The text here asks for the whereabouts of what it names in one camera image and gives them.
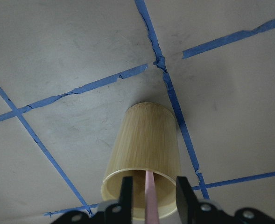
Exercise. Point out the brown paper table cover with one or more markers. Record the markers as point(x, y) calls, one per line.
point(69, 69)

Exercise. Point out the pink chopstick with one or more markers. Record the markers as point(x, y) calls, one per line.
point(151, 205)

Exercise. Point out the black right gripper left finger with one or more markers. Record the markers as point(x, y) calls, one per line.
point(126, 197)

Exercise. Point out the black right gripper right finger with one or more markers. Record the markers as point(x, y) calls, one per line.
point(186, 200)

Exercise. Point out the bamboo chopstick holder cup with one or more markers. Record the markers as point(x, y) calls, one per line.
point(146, 140)

